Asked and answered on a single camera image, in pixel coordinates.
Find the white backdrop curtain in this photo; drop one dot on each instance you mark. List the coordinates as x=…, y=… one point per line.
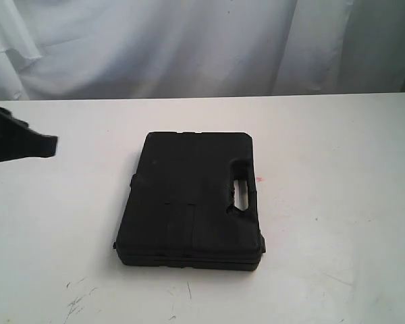
x=63, y=50

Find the black plastic tool case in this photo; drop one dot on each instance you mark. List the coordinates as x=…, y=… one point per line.
x=193, y=203

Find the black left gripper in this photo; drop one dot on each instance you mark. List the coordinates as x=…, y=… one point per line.
x=33, y=145

